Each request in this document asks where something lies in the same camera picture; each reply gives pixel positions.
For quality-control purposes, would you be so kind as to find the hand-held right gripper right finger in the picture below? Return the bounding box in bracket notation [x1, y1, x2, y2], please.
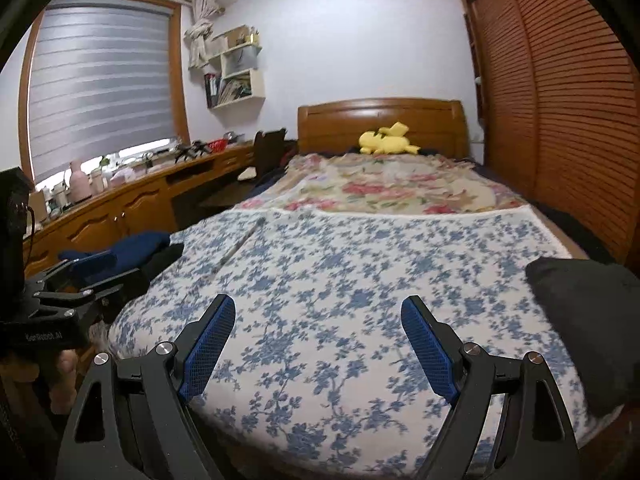
[401, 295, 583, 480]

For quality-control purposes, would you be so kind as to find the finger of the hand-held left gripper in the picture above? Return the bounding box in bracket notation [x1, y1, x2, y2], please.
[30, 267, 151, 328]
[24, 251, 121, 301]

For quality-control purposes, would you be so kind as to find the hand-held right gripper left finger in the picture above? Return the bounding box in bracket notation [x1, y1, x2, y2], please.
[55, 294, 237, 480]

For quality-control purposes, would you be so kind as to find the navy blue suit jacket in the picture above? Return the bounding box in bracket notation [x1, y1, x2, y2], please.
[57, 231, 172, 281]

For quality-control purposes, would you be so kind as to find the person's left hand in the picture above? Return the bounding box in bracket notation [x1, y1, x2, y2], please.
[49, 347, 82, 415]

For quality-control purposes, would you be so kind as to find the black folded garment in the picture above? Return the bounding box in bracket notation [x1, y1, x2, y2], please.
[117, 241, 186, 302]

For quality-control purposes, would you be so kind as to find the wooden desk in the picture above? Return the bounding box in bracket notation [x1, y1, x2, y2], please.
[22, 144, 257, 283]

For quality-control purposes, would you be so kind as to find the pink vase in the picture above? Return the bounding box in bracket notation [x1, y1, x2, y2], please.
[66, 159, 92, 201]

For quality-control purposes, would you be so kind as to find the blue floral bed sheet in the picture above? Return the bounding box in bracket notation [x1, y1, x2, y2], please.
[107, 206, 628, 478]

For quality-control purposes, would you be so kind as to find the black tripod gadget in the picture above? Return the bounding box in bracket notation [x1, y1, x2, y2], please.
[174, 141, 209, 164]

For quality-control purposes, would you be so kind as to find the dark grey folded garment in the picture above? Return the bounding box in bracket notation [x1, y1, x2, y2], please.
[525, 256, 640, 418]

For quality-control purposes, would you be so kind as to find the beige rose-print blanket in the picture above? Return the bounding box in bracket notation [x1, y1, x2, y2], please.
[234, 152, 527, 217]

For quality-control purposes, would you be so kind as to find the grey window blind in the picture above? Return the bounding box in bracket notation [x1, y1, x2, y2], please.
[27, 1, 174, 182]

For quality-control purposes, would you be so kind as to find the dark desk chair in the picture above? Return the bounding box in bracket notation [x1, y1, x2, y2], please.
[239, 129, 289, 183]

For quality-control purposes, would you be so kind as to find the yellow plush toy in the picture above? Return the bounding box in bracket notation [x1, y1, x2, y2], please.
[358, 121, 422, 157]

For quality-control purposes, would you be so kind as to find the wooden bed headboard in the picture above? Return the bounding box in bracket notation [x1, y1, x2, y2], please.
[297, 98, 469, 162]

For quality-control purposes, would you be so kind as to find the tied beige curtain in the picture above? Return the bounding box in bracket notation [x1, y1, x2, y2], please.
[184, 0, 224, 70]

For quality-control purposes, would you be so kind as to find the wooden louvred wardrobe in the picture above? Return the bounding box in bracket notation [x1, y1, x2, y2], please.
[451, 0, 640, 267]

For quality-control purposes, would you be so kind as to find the wooden window frame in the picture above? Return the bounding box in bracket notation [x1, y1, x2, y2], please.
[17, 0, 193, 186]

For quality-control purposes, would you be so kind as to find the white wall shelf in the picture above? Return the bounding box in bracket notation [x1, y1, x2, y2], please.
[203, 24, 266, 111]

